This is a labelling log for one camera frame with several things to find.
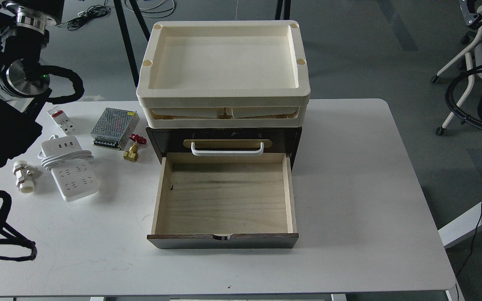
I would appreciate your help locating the white power strip with cable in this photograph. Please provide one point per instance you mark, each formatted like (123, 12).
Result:
(69, 165)

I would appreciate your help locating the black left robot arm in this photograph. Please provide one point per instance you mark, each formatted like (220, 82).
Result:
(25, 87)

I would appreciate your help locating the open wooden drawer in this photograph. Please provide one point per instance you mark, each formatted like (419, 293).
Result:
(224, 202)

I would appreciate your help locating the cream plastic tray top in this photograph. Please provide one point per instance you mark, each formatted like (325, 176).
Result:
(224, 74)

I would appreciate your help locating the silver mesh power supply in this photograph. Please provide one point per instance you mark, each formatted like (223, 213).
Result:
(114, 128)

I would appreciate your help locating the white red circuit breaker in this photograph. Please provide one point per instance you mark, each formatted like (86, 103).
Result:
(62, 120)

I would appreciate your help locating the white plastic pipe valve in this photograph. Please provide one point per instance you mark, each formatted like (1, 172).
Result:
(25, 174)

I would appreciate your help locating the brass valve red handle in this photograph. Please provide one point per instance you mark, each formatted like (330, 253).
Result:
(132, 153)

